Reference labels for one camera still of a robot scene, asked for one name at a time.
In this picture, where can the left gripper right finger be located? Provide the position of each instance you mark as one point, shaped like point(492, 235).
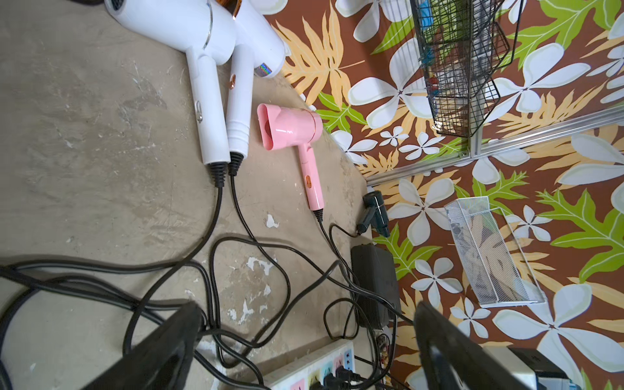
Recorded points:
point(449, 358)

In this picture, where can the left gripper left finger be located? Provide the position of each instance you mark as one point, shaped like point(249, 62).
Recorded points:
point(162, 360)

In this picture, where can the white multicolour power strip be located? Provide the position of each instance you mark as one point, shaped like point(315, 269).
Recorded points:
point(313, 368)

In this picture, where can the white mesh basket right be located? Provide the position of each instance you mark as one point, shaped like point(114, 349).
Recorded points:
point(491, 255)

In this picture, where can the black plastic tool case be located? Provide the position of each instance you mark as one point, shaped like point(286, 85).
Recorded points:
point(374, 270)

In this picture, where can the black hair dryer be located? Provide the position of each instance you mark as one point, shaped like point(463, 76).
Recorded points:
point(375, 215)

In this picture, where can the pink hair dryer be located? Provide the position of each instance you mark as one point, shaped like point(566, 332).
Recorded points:
point(283, 127)

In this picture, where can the white hair dryer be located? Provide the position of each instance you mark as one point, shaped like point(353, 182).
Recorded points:
point(205, 32)
point(258, 53)

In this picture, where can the black wire basket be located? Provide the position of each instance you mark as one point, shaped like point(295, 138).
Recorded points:
point(461, 46)

